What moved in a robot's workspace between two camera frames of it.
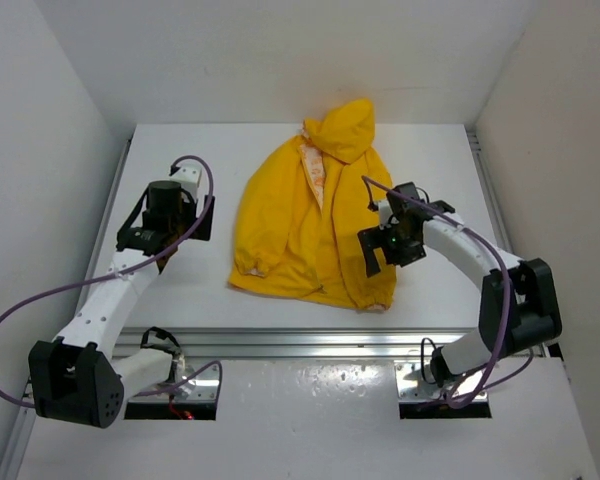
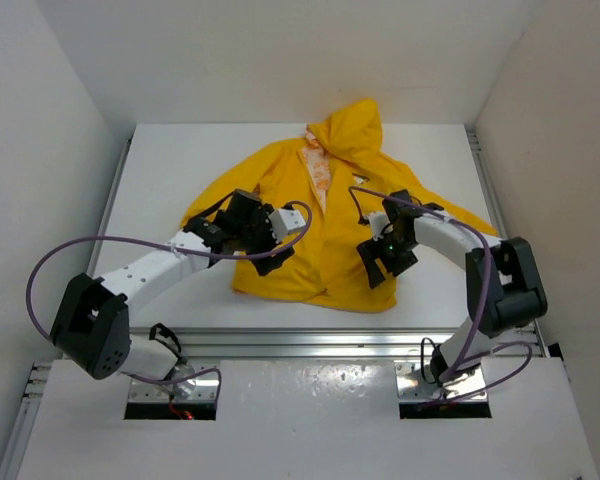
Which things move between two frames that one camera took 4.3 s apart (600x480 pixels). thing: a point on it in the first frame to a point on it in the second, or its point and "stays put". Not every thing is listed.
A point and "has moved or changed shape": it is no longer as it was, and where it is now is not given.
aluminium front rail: (238, 344) stays put
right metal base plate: (456, 389) stays put
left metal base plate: (202, 388) stays put
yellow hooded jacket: (303, 206) has moved or changed shape
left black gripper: (189, 204) to (261, 218)
